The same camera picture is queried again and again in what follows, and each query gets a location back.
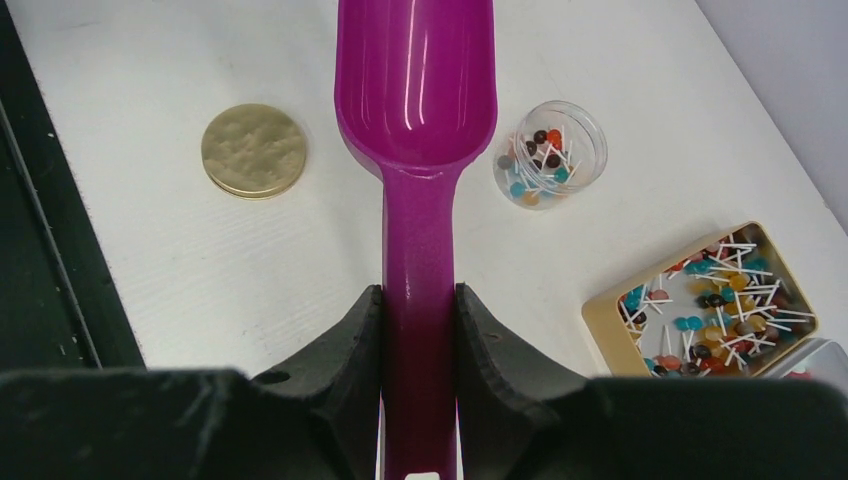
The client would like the white tin of candies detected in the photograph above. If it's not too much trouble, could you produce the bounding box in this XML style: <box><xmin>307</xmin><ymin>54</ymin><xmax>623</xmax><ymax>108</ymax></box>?
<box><xmin>762</xmin><ymin>338</ymin><xmax>847</xmax><ymax>389</ymax></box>

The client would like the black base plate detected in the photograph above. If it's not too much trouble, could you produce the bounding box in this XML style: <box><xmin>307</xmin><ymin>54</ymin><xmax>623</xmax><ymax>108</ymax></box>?
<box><xmin>1</xmin><ymin>4</ymin><xmax>144</xmax><ymax>371</ymax></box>

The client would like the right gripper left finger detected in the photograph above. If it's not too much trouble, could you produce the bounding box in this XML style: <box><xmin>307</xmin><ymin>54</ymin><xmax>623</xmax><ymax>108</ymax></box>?
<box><xmin>251</xmin><ymin>285</ymin><xmax>383</xmax><ymax>479</ymax></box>

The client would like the magenta plastic scoop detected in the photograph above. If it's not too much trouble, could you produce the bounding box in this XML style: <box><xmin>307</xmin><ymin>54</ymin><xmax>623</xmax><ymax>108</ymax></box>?
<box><xmin>334</xmin><ymin>0</ymin><xmax>498</xmax><ymax>479</ymax></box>

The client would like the gold tin of lollipops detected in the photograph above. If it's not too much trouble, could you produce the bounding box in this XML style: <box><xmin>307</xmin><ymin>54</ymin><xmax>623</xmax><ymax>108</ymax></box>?
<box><xmin>582</xmin><ymin>222</ymin><xmax>819</xmax><ymax>378</ymax></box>

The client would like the gold jar lid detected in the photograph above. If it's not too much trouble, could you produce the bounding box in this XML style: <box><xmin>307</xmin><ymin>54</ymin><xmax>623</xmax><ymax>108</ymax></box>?
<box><xmin>200</xmin><ymin>103</ymin><xmax>308</xmax><ymax>200</ymax></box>

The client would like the clear plastic jar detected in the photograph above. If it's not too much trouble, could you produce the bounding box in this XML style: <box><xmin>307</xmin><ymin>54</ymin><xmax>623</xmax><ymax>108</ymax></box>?
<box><xmin>493</xmin><ymin>100</ymin><xmax>608</xmax><ymax>210</ymax></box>

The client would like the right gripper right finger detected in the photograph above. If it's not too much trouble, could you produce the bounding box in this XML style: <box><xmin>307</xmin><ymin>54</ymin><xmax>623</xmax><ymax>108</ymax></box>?
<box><xmin>454</xmin><ymin>284</ymin><xmax>597</xmax><ymax>479</ymax></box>

